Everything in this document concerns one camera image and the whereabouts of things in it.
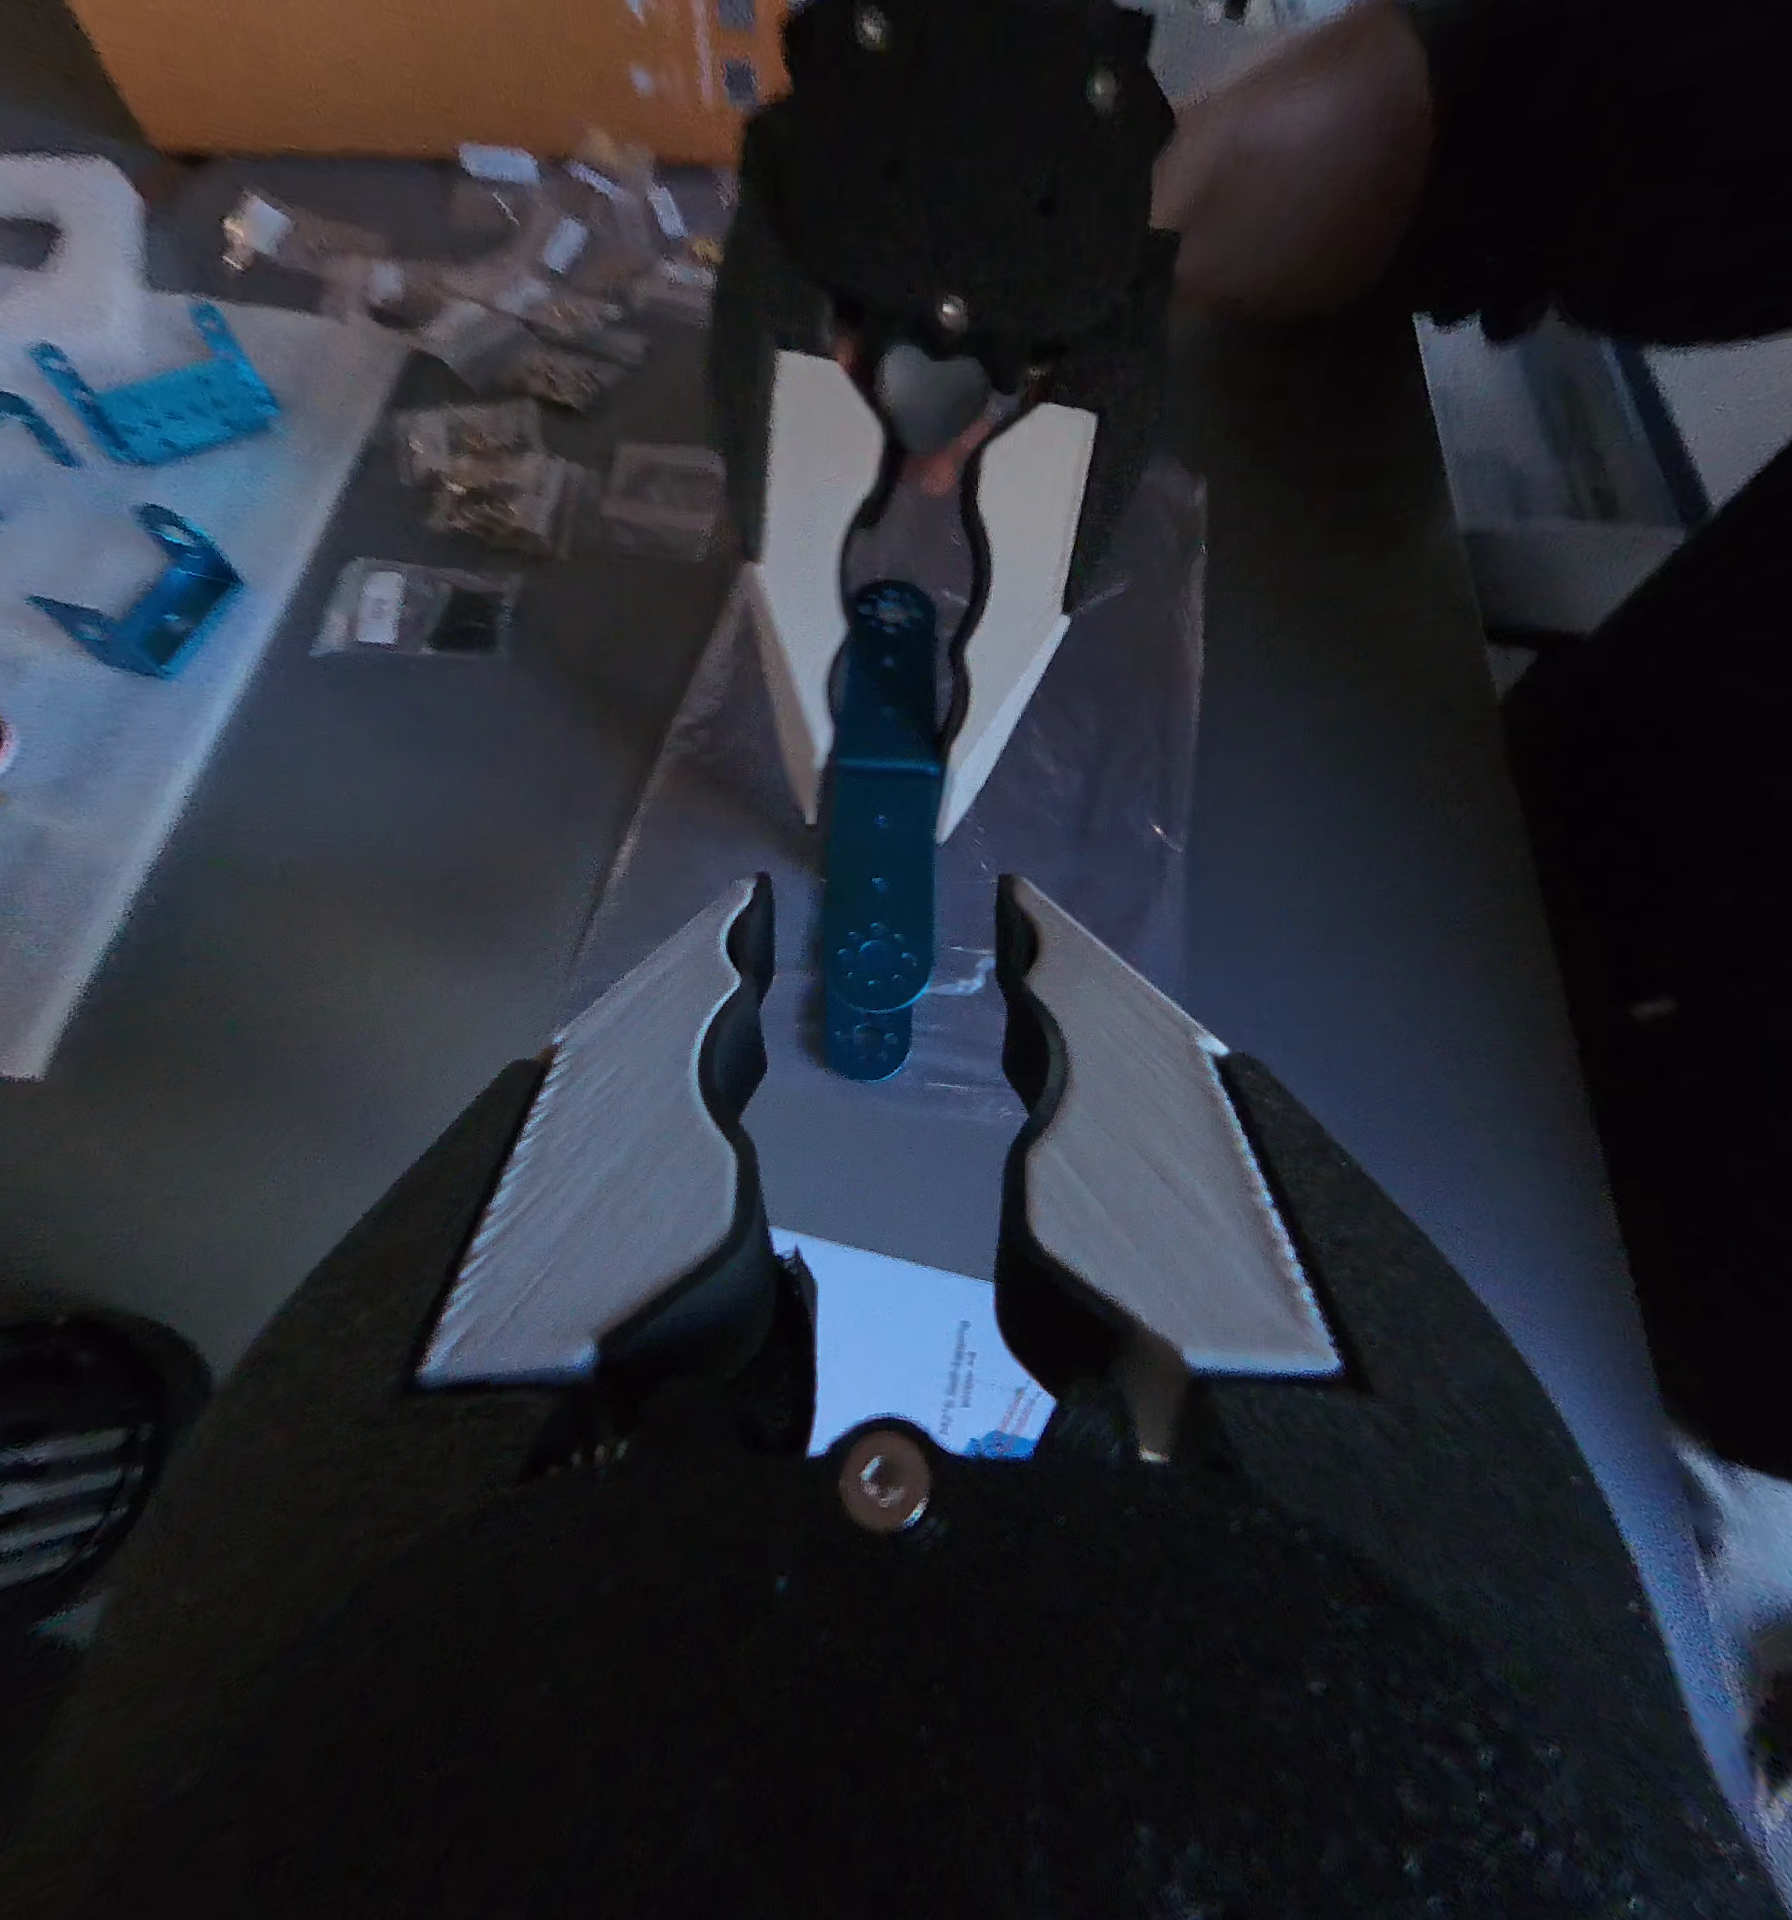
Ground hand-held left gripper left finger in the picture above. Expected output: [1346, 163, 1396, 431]
[414, 872, 778, 1389]

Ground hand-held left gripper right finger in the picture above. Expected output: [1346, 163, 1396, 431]
[992, 872, 1348, 1464]

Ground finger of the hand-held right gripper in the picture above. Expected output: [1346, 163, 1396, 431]
[937, 391, 1105, 837]
[743, 348, 912, 830]

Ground long blue metal bracket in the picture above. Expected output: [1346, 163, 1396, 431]
[809, 575, 976, 1085]

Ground person's right hand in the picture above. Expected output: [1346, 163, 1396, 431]
[1155, 5, 1442, 313]

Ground clear plastic bag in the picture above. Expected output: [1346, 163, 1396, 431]
[574, 449, 1215, 1247]

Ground pile of small screw bags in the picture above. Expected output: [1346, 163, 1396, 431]
[221, 127, 733, 663]

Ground white paper sheet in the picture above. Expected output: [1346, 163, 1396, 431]
[768, 1225, 1064, 1464]

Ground person's body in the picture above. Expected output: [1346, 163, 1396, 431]
[1498, 345, 1792, 1503]

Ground orange cardboard box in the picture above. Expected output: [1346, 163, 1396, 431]
[65, 0, 793, 163]

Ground white foam sheet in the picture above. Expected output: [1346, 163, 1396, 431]
[0, 285, 418, 1081]

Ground white shoe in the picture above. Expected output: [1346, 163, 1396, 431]
[1683, 1432, 1792, 1825]

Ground white foam block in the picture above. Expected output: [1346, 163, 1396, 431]
[0, 150, 148, 346]

